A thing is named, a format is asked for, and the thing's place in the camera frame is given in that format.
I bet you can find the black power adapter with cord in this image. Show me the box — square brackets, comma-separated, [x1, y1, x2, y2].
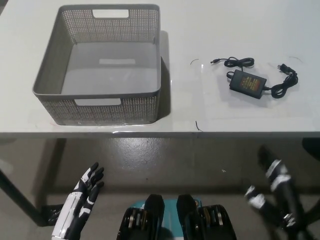
[210, 56, 299, 99]

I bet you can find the black table foot plate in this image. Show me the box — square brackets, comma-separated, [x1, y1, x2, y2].
[41, 204, 64, 226]

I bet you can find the gray perforated plastic basket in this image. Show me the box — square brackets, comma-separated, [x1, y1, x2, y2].
[31, 3, 168, 126]

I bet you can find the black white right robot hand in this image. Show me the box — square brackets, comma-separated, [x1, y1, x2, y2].
[244, 145, 305, 226]

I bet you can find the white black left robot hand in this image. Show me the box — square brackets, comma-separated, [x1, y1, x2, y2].
[51, 161, 105, 240]

